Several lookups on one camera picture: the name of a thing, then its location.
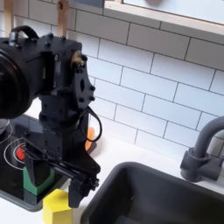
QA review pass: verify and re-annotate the green block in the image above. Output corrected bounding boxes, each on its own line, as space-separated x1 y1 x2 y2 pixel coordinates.
23 165 56 197

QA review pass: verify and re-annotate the yellow block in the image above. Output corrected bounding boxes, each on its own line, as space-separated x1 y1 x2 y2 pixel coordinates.
42 188 74 224

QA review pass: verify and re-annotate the orange toy carrot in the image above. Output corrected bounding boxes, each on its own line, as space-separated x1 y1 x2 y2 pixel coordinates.
84 126 96 152

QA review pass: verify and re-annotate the black toy stove top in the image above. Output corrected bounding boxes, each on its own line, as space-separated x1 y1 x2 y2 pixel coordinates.
0 113 98 213

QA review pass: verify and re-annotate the dark grey sink basin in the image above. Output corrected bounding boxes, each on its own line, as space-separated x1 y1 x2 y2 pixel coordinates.
80 161 224 224

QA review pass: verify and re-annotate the wooden spoon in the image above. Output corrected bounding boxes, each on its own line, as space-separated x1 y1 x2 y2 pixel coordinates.
55 0 71 39

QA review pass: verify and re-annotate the slotted wooden spatula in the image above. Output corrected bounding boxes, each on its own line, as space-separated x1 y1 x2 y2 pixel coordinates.
3 0 15 38

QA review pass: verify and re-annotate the dark grey tap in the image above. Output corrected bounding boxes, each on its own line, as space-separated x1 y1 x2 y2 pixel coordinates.
179 115 224 184

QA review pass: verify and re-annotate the grey range hood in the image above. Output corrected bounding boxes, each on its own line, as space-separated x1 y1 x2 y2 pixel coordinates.
67 0 105 9

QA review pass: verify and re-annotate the white toy microwave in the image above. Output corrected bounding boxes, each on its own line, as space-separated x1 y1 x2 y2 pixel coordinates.
122 0 224 26

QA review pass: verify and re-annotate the thin black cable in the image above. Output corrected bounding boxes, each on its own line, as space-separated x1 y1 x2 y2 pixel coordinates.
78 105 103 144

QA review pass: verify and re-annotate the light wooden kitchen frame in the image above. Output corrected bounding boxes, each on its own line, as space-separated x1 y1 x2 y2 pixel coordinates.
103 0 224 38

